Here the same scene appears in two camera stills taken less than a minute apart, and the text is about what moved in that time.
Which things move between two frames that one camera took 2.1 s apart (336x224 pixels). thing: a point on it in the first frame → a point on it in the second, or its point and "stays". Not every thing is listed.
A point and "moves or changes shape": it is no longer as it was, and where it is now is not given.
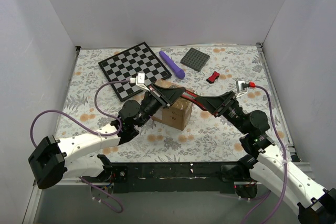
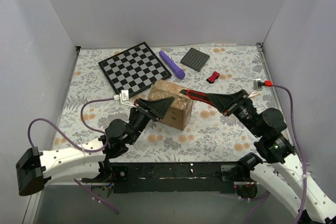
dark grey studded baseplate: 195,59 stays
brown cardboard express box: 178,115 stays
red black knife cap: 211,78 stays
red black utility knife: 204,103 moves or changes shape
